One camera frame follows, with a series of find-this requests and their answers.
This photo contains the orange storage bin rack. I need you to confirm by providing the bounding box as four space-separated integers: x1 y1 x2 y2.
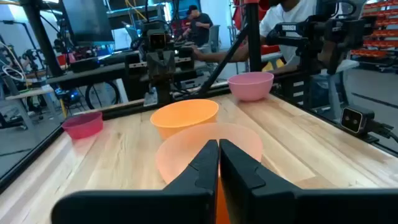
350 0 398 59

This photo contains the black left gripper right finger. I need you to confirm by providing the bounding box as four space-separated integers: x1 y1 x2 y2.
219 138 398 224

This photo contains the yellow-orange plastic cup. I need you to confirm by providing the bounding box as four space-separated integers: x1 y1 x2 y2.
150 98 220 141

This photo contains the white cable coil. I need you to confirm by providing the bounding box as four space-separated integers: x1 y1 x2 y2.
0 39 28 82

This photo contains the dark flat monitor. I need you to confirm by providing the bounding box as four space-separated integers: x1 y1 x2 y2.
61 0 115 45

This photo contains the black upright frame post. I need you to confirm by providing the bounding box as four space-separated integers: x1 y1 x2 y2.
19 0 65 78
244 0 262 73

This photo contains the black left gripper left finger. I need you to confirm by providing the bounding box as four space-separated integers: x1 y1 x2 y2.
51 139 220 224

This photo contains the person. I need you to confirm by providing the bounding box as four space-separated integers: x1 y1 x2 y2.
192 0 361 75
181 4 215 47

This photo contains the large peach-orange plastic bowl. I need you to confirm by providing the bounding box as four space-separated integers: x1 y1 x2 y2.
154 122 264 224

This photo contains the black round wheel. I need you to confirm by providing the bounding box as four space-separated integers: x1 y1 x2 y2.
85 80 121 110

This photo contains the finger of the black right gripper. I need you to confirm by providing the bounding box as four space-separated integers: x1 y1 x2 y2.
160 50 177 82
146 51 162 83

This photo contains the dark cluttered workbench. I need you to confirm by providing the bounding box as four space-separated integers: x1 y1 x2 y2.
45 51 149 93

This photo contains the pink plastic bowl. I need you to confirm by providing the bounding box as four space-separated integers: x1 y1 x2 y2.
227 72 275 102

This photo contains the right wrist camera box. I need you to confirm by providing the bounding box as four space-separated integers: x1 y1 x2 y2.
148 32 168 51

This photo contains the black diagonal frame brace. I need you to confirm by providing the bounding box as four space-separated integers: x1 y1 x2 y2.
198 27 249 95

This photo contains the yellow hanging cable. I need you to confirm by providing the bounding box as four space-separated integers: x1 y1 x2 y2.
124 0 147 21

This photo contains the pink cup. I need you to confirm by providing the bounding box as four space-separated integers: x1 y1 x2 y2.
61 111 104 140

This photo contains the small black table-level camera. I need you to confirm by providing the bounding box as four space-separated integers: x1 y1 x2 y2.
340 105 376 136

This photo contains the black camera cable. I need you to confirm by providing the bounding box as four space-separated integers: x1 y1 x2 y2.
369 120 398 143

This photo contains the white desk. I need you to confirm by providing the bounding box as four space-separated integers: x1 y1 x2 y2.
4 84 58 130

